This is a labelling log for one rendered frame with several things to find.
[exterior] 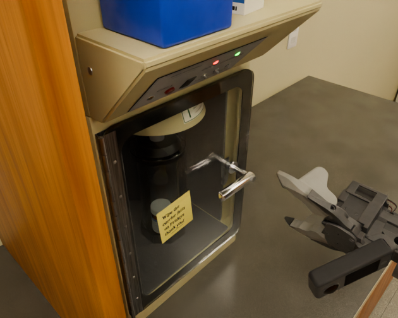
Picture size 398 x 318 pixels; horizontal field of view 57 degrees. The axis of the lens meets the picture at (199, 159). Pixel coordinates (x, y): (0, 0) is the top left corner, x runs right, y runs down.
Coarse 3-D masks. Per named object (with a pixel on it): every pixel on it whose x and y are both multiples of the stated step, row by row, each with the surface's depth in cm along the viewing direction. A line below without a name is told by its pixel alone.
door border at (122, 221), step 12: (108, 144) 46; (108, 156) 47; (108, 168) 48; (120, 168) 50; (120, 180) 51; (108, 192) 50; (120, 192) 52; (120, 204) 53; (120, 216) 54; (120, 228) 55; (132, 240) 58; (120, 252) 57; (132, 252) 59; (132, 264) 61; (132, 276) 62; (132, 288) 64
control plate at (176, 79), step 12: (240, 48) 45; (252, 48) 50; (216, 60) 44; (228, 60) 48; (180, 72) 40; (192, 72) 43; (204, 72) 47; (156, 84) 39; (168, 84) 42; (180, 84) 45; (192, 84) 50; (144, 96) 41; (156, 96) 44; (132, 108) 43
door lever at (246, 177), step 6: (234, 162) 70; (234, 168) 70; (240, 168) 70; (240, 174) 69; (246, 174) 68; (252, 174) 68; (240, 180) 66; (246, 180) 67; (252, 180) 68; (228, 186) 65; (234, 186) 65; (240, 186) 66; (222, 192) 64; (228, 192) 64; (234, 192) 65; (222, 198) 64
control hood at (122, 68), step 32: (288, 0) 51; (320, 0) 51; (96, 32) 39; (224, 32) 39; (256, 32) 43; (288, 32) 54; (96, 64) 38; (128, 64) 34; (160, 64) 34; (192, 64) 40; (96, 96) 41; (128, 96) 37
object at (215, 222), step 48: (192, 96) 54; (240, 96) 63; (144, 144) 51; (192, 144) 59; (240, 144) 70; (144, 192) 55; (192, 192) 65; (240, 192) 78; (144, 240) 60; (192, 240) 72; (144, 288) 66
